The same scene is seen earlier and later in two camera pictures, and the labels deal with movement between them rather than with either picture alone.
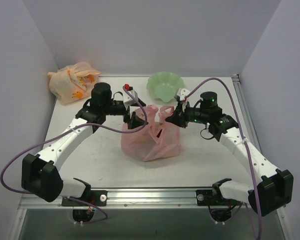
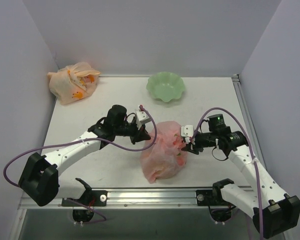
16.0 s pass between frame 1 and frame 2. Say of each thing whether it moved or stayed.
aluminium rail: stayed
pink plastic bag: moved
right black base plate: stayed
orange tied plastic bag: stayed
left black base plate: stayed
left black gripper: moved
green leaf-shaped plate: stayed
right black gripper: moved
